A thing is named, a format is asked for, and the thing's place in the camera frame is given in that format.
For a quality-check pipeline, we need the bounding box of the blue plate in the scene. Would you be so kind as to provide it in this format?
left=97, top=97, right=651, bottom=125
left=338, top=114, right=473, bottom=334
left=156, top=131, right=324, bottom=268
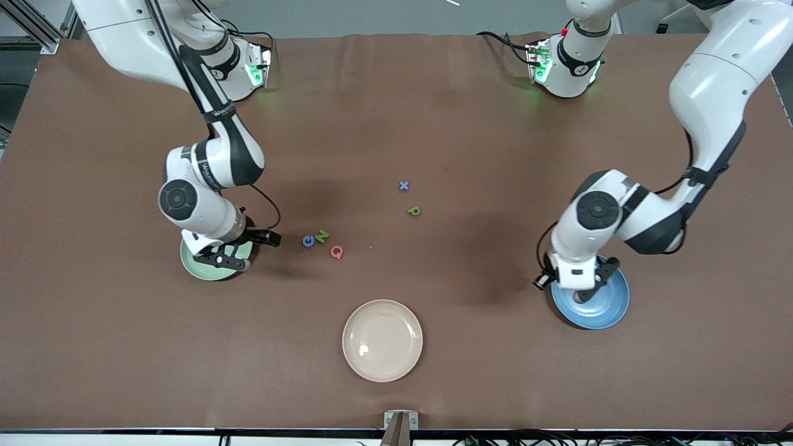
left=550, top=254, right=630, bottom=330

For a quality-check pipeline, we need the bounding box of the light green plate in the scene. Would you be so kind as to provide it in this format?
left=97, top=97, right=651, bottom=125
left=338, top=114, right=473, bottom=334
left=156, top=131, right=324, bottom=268
left=180, top=238, right=255, bottom=282

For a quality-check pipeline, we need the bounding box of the beige plate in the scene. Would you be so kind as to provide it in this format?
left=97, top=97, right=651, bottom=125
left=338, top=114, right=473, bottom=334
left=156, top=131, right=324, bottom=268
left=342, top=299, right=424, bottom=383

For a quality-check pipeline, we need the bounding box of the brown table cover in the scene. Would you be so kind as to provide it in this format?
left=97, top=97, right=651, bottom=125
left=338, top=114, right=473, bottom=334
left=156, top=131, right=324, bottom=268
left=0, top=32, right=793, bottom=431

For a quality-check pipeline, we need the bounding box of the silver right base connector box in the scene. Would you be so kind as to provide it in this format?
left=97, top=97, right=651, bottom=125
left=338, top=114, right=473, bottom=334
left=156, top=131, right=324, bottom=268
left=245, top=40, right=274, bottom=89

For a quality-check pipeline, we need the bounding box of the silver base connector box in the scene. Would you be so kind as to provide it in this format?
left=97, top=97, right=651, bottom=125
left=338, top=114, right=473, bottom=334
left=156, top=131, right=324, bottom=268
left=245, top=40, right=274, bottom=89
left=525, top=38, right=554, bottom=84

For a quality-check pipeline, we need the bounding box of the silver left base connector box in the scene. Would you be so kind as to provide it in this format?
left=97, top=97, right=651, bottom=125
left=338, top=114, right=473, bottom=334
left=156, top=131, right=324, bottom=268
left=525, top=38, right=554, bottom=84

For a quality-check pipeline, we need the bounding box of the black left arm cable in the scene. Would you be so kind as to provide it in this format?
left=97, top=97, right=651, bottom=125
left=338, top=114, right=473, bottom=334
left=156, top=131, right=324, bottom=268
left=537, top=127, right=747, bottom=274

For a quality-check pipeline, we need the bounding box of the black right base cable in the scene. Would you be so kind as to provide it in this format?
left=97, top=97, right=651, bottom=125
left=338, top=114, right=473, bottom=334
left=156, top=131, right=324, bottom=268
left=211, top=17, right=274, bottom=42

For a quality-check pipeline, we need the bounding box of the black base cable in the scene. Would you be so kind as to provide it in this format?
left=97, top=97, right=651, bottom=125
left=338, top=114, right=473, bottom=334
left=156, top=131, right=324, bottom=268
left=211, top=17, right=274, bottom=42
left=476, top=30, right=535, bottom=64

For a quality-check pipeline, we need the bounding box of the tan camera mount pole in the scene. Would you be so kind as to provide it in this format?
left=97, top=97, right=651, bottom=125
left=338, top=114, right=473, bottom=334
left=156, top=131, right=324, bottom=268
left=379, top=414, right=413, bottom=446

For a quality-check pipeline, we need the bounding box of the white table edge rail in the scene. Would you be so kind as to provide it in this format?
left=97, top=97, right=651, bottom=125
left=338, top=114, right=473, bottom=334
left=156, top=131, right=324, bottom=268
left=0, top=431, right=793, bottom=446

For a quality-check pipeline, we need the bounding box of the black left base cable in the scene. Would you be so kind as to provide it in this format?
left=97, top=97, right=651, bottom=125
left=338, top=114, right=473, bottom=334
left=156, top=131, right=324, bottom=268
left=476, top=30, right=535, bottom=64

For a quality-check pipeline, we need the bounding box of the aluminium frame profile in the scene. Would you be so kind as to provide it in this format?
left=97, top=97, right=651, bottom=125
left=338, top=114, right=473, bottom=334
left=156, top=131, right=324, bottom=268
left=0, top=0, right=84, bottom=55

